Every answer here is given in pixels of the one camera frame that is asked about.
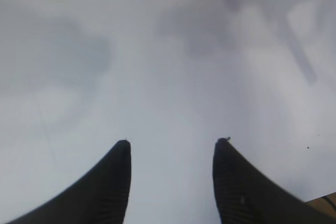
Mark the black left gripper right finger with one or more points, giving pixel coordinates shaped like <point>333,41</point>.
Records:
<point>245,195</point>

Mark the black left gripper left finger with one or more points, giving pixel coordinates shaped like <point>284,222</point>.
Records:
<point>100,196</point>

